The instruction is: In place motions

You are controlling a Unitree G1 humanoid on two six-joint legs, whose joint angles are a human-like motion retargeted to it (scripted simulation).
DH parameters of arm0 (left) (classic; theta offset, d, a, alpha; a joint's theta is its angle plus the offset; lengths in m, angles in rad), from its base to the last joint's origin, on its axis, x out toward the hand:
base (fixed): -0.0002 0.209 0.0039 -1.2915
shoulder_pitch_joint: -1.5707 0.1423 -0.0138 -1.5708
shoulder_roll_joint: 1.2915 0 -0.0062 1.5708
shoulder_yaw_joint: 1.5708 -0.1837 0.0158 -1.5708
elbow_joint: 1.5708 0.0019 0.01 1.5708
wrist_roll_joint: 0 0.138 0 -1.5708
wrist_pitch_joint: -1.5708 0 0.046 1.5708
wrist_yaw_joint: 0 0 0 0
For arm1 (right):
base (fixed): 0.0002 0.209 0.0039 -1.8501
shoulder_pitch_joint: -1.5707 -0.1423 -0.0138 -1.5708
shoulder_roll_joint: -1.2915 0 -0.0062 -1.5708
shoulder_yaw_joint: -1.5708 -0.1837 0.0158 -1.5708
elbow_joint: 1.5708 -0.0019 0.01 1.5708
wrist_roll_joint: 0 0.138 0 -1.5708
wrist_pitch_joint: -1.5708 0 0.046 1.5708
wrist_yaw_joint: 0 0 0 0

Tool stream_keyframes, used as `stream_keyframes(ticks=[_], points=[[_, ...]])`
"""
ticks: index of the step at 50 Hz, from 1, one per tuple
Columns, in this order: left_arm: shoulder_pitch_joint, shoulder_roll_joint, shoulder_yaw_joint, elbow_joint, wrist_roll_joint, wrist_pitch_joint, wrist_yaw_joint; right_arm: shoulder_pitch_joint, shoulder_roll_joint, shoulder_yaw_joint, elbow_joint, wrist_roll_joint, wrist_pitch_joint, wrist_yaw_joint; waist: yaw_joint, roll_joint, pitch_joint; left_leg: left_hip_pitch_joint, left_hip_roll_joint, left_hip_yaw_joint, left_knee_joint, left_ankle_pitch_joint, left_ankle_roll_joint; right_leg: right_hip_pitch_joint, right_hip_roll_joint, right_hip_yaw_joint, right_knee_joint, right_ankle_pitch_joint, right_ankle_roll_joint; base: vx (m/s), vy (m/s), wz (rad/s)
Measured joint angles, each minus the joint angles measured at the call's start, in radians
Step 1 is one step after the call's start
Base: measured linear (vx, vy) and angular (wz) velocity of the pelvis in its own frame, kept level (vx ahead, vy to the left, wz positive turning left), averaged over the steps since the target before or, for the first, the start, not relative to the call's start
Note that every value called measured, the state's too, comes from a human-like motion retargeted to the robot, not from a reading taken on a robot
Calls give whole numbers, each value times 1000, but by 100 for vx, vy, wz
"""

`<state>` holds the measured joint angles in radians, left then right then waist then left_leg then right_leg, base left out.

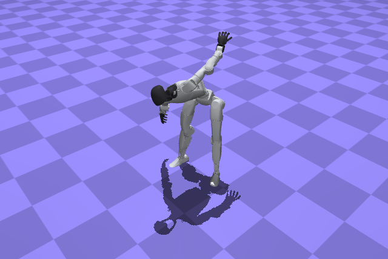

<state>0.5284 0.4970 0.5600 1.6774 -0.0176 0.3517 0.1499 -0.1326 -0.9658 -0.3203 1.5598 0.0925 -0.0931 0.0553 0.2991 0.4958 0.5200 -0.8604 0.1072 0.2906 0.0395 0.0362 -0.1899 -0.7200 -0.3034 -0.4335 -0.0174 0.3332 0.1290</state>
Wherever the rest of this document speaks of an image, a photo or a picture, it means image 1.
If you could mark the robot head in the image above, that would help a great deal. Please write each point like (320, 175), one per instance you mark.
(159, 96)

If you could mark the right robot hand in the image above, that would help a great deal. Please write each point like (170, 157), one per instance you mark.
(162, 116)

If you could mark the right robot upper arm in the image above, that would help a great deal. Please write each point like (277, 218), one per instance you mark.
(165, 106)

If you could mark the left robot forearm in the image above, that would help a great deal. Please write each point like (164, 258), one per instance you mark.
(212, 62)

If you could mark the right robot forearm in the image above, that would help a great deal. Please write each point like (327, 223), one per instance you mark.
(161, 111)

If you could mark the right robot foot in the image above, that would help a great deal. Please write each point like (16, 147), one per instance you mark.
(178, 162)

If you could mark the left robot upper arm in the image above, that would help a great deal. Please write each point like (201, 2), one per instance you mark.
(192, 82)

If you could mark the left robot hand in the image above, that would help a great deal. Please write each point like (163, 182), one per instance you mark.
(222, 40)

